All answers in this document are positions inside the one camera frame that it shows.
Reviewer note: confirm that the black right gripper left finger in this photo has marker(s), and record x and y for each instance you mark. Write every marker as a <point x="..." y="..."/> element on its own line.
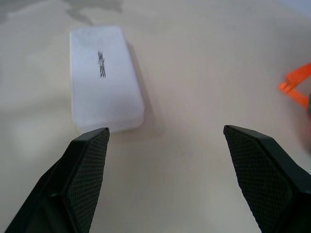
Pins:
<point x="82" y="174"/>

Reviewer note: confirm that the white rectangular box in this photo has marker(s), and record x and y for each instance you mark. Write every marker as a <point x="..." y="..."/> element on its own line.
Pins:
<point x="107" y="97"/>

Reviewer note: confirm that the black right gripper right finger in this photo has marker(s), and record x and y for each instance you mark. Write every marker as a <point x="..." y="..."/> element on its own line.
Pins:
<point x="262" y="174"/>

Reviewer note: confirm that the green and orange backpack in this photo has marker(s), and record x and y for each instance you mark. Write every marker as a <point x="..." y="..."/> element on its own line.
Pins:
<point x="295" y="75"/>

